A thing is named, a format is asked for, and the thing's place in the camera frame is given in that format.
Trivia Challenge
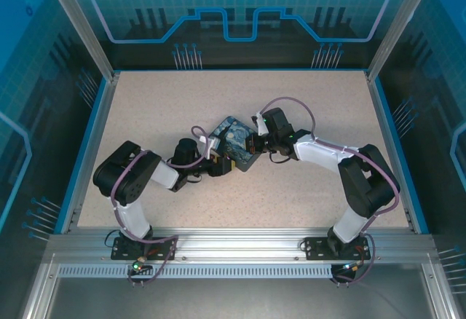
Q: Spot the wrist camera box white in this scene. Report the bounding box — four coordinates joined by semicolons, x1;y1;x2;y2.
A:
251;112;269;137
198;134;216;160

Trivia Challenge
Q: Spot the connector with green light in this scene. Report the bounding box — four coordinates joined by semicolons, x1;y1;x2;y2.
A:
131;256;153;273
340;259;366;274

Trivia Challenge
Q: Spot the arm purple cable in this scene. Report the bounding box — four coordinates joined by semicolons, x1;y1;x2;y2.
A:
259;95;402;286
108;125;213;288

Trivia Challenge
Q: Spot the aluminium frame post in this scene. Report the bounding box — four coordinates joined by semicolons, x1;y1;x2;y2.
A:
365;0;431;82
39;0;122;82

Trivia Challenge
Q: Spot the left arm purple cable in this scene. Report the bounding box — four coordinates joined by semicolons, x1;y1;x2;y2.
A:
108;125;213;288

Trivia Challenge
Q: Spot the slotted grey cable duct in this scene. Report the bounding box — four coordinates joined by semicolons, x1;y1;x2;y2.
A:
56;264;336;278

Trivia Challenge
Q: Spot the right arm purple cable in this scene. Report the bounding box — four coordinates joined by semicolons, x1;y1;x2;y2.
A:
259;95;402;286

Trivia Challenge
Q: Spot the starry night print tin box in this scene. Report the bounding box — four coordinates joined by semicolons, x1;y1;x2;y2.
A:
208;115;264;174

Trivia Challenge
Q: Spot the aluminium front rail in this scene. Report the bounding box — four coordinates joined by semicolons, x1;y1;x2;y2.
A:
46;227;438;262

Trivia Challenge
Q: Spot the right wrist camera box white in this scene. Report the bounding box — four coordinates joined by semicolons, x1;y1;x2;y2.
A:
251;112;269;137

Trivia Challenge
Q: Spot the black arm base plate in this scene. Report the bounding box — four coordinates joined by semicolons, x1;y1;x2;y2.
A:
110;236;178;261
302;236;372;261

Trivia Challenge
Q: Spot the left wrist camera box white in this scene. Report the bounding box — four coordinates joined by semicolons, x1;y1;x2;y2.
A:
198;134;216;160

